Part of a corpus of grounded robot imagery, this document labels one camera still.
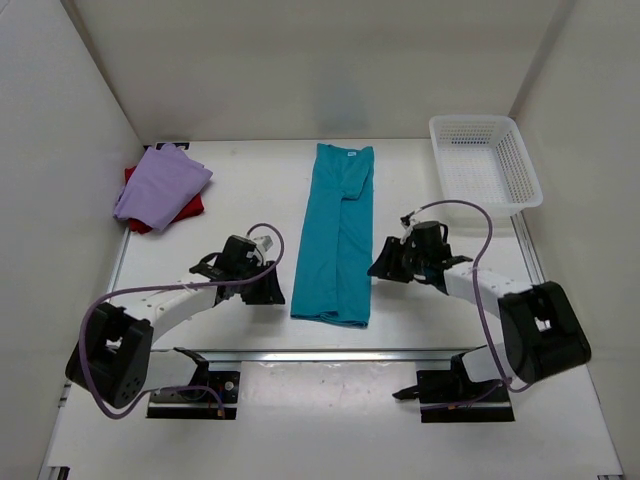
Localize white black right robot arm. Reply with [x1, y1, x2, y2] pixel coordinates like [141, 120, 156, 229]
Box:
[368, 221, 592, 402]

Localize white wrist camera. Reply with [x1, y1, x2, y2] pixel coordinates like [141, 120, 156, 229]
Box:
[400, 210, 418, 244]
[252, 235, 273, 261]

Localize teal t shirt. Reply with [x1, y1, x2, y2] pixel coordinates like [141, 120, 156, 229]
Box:
[291, 143, 375, 329]

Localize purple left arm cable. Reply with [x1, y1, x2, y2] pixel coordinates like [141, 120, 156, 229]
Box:
[79, 222, 286, 419]

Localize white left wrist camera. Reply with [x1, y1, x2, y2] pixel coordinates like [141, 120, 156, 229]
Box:
[252, 235, 273, 261]

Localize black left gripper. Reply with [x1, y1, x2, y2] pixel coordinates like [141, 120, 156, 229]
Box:
[235, 259, 286, 304]

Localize red t shirt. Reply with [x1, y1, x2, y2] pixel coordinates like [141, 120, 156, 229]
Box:
[124, 167, 205, 235]

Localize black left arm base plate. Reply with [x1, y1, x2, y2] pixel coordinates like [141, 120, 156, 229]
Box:
[144, 348, 241, 420]

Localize aluminium table frame rail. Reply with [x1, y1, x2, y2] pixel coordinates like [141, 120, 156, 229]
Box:
[198, 348, 469, 363]

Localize white plastic laundry basket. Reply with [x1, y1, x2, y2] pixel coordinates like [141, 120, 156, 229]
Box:
[429, 115, 543, 219]

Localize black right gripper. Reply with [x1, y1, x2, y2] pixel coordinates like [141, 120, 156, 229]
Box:
[369, 237, 430, 284]

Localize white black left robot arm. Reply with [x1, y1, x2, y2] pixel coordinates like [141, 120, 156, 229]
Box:
[65, 231, 285, 419]

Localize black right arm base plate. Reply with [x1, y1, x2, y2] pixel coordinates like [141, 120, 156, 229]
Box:
[392, 354, 515, 424]

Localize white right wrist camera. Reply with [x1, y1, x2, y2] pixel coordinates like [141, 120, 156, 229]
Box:
[400, 210, 418, 244]

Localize lilac t shirt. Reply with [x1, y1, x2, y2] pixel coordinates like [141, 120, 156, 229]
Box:
[113, 147, 213, 231]

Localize small dark table label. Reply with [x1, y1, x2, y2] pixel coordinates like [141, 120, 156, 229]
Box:
[155, 142, 191, 151]

